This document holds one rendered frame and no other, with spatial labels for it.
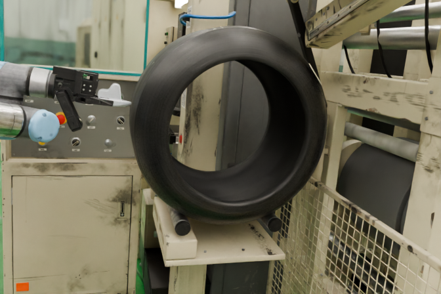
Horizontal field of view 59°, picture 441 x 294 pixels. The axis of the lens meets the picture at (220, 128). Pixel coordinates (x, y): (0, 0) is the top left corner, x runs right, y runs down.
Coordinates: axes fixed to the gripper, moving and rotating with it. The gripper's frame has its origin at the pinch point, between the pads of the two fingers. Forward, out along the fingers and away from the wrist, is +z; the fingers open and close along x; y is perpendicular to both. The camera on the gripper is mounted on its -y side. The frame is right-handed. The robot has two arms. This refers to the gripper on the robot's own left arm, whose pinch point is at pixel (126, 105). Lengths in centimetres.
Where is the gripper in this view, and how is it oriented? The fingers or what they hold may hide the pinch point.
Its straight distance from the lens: 112.5
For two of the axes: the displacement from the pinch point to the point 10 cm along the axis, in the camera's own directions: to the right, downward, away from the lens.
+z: 9.5, 1.5, 2.9
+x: -2.6, -2.0, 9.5
